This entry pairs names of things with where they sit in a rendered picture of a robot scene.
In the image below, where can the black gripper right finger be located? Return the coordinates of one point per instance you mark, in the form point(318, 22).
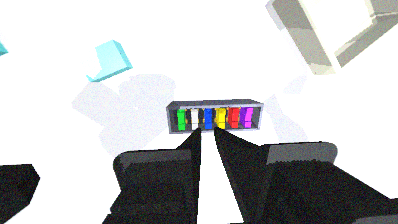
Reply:
point(249, 167)

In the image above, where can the yellow fuse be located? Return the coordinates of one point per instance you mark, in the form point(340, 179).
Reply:
point(220, 117)

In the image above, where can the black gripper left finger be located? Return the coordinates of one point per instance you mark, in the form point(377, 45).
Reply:
point(181, 164)

